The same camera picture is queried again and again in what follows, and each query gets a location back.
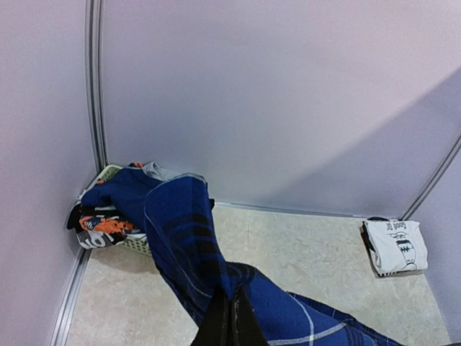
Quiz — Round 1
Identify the solid blue garment in basket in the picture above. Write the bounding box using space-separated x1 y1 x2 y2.
81 163 163 233

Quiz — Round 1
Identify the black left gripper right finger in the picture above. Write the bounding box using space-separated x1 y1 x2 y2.
230 287 268 346

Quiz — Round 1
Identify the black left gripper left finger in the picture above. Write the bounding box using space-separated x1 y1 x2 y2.
191 287 233 346

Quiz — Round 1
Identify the black white orange printed shirt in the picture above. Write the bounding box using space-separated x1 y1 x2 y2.
66 205 147 252

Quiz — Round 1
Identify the blue plaid flannel shirt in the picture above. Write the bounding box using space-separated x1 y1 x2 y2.
144 175 393 345

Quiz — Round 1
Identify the cream perforated laundry basket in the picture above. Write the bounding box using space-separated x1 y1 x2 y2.
73 164 154 259

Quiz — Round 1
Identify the grey garment in basket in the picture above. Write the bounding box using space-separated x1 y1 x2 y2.
142 161 180 182

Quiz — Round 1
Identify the folded white cartoon t-shirt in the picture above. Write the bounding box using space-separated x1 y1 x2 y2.
366 220 429 274

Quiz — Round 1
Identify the folded red white shirt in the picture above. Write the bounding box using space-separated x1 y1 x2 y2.
360 216 396 278

